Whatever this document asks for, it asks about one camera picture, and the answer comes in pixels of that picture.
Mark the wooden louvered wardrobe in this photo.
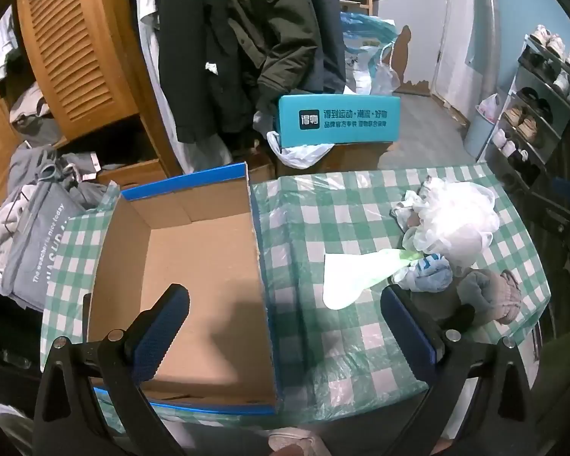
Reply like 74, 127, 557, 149
0, 0, 186, 212

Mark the green white checked tablecloth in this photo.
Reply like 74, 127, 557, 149
40, 164, 552, 438

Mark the dark navy hanging coat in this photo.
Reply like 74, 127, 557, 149
304, 0, 347, 93

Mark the blue-edged cardboard box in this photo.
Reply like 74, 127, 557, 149
86, 162, 286, 415

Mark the grey fleece sock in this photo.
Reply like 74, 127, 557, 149
408, 268, 523, 326

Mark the teal printed box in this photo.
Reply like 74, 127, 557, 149
276, 91, 402, 149

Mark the brown cardboard carton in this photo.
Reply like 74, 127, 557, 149
275, 140, 395, 176

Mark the grey shoe rack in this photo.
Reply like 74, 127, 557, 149
475, 33, 570, 191

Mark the pale green plastic bag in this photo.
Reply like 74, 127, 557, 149
323, 247, 426, 310

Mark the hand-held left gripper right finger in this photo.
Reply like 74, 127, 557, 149
380, 285, 540, 456

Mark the olive green hanging jacket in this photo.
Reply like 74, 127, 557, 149
218, 0, 328, 115

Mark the white bag in bin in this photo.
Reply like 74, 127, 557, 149
475, 92, 502, 122

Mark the light blue sock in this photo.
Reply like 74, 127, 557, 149
392, 254, 454, 294

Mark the grey printed tote bag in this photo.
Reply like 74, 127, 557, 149
0, 171, 110, 312

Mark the group of shoes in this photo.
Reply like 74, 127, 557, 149
491, 24, 570, 176

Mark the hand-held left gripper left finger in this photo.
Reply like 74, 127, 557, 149
33, 284, 191, 456

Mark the black hanging coat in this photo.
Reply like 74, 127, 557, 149
158, 0, 267, 143

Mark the white door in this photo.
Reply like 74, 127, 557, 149
430, 0, 497, 115

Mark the crumpled white plastic bag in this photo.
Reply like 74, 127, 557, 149
390, 189, 431, 233

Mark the blue plastic bag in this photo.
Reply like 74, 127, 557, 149
339, 9, 400, 58

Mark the light blue bin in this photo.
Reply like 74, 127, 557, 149
463, 104, 504, 160

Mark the grey clothes pile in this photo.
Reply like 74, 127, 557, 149
7, 145, 108, 210

